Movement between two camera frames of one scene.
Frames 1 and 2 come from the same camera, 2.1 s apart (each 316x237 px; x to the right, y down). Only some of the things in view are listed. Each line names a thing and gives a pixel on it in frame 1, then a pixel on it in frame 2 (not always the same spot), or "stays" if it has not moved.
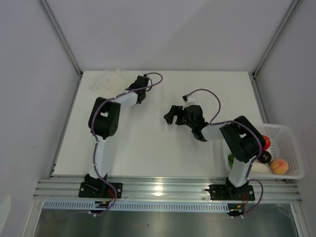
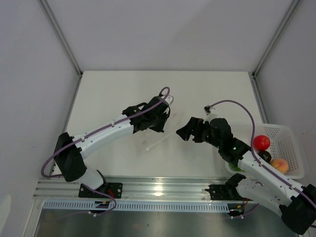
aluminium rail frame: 166,189 stays
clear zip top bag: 112,81 -> 146,138
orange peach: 279,166 stays
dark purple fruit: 265,157 stays
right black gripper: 175,110 -> 194,124
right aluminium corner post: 272,43 stays
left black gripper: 132,87 -> 160,128
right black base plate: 230,192 stays
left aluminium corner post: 59,35 stays
